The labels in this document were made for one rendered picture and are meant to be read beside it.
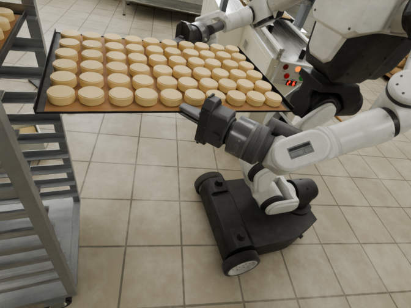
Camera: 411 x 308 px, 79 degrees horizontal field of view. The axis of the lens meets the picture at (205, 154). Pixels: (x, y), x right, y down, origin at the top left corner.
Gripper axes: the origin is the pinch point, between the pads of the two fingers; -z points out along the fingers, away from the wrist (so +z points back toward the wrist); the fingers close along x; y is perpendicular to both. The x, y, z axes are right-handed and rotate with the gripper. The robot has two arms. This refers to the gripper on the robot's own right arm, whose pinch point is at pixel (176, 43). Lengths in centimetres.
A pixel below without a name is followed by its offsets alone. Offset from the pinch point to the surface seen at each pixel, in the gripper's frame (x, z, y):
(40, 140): -42, -35, -34
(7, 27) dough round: 4.5, -40.6, -22.8
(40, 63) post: -10.5, -30.0, -30.4
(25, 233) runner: -40, -63, -4
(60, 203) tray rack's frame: -86, -35, -35
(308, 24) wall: -73, 513, 0
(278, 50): -11, 71, 24
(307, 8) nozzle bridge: -1, 166, 20
